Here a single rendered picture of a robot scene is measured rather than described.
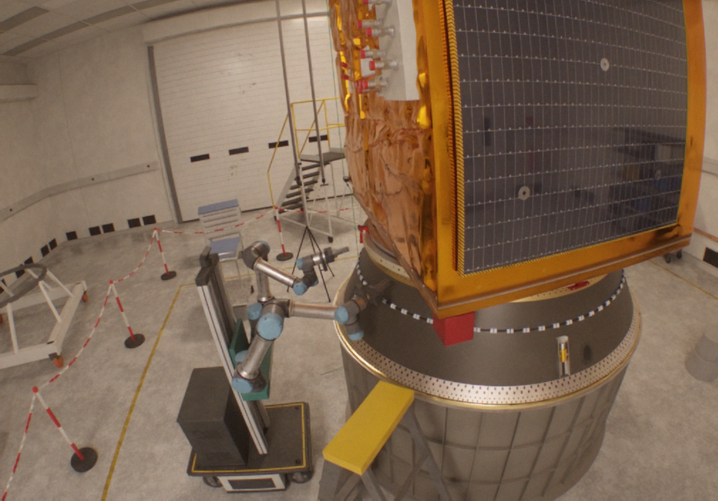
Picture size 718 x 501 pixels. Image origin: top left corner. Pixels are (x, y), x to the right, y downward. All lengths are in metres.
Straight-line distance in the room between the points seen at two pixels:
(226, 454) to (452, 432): 1.54
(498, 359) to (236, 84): 8.62
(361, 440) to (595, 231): 1.22
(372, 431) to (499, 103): 1.18
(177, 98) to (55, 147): 3.82
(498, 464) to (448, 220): 1.58
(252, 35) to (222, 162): 3.20
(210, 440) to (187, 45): 8.67
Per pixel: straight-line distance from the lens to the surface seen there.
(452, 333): 1.56
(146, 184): 10.32
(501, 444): 2.24
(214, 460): 2.93
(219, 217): 6.69
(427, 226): 1.33
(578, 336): 2.06
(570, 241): 1.60
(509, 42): 1.31
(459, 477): 2.55
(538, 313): 1.91
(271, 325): 1.77
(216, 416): 2.57
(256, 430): 2.74
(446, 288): 1.42
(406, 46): 1.25
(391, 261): 2.01
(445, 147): 1.25
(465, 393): 1.94
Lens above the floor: 2.59
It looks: 21 degrees down
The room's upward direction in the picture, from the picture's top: 6 degrees counter-clockwise
